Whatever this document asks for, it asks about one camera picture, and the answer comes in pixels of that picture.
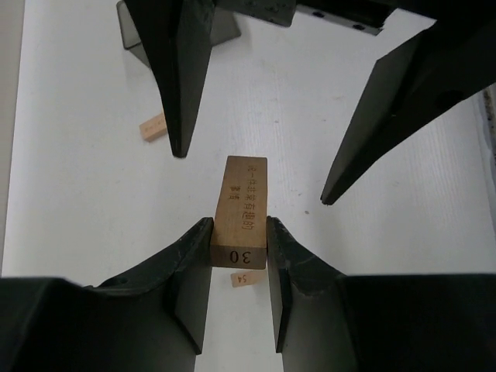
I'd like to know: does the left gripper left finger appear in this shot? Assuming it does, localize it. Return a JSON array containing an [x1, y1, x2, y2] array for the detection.
[[1, 218, 213, 371]]

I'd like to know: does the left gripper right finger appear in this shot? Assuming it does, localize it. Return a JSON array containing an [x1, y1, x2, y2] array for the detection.
[[267, 217, 495, 371]]

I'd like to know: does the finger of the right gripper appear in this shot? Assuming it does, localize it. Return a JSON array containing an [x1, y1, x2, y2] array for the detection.
[[126, 0, 215, 158]]

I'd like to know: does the smoky transparent plastic box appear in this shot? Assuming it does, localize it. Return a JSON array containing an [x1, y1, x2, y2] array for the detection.
[[116, 1, 241, 69]]

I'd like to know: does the wood block one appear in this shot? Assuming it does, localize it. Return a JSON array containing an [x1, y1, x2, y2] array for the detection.
[[230, 270, 266, 288]]

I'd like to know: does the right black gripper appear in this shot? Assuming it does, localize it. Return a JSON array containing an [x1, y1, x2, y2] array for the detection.
[[219, 0, 495, 205]]

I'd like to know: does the wood block three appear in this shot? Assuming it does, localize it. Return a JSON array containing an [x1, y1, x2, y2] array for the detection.
[[210, 156, 268, 270]]

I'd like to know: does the wood block two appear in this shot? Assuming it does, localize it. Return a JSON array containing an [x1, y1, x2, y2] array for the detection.
[[139, 113, 167, 143]]

